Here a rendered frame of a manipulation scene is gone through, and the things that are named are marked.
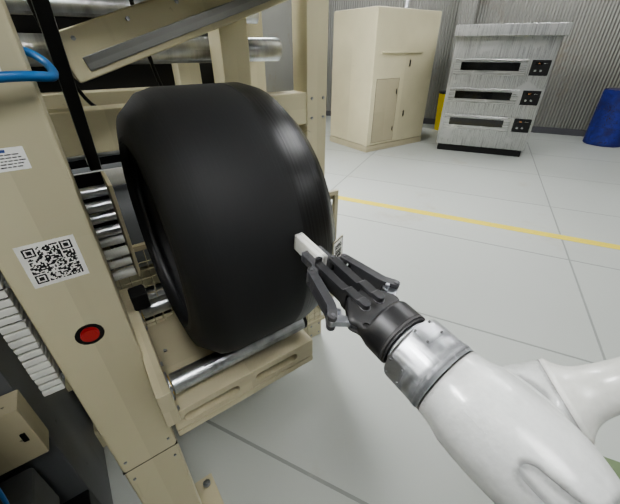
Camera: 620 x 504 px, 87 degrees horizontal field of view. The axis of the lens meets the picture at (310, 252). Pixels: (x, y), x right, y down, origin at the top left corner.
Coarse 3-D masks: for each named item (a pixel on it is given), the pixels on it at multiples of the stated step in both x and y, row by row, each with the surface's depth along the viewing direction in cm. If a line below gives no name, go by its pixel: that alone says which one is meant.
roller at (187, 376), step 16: (304, 320) 84; (272, 336) 79; (288, 336) 82; (240, 352) 75; (256, 352) 78; (192, 368) 70; (208, 368) 71; (224, 368) 74; (176, 384) 68; (192, 384) 70
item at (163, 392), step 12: (132, 312) 81; (132, 324) 78; (144, 336) 74; (144, 348) 71; (144, 360) 69; (156, 360) 69; (156, 372) 66; (156, 384) 64; (168, 384) 67; (156, 396) 62; (168, 396) 62; (168, 408) 64; (168, 420) 65; (180, 420) 67
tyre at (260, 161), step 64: (128, 128) 53; (192, 128) 49; (256, 128) 53; (192, 192) 46; (256, 192) 50; (320, 192) 57; (192, 256) 48; (256, 256) 51; (192, 320) 59; (256, 320) 57
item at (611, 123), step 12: (612, 96) 556; (600, 108) 576; (612, 108) 559; (600, 120) 578; (612, 120) 565; (588, 132) 601; (600, 132) 581; (612, 132) 571; (600, 144) 587; (612, 144) 580
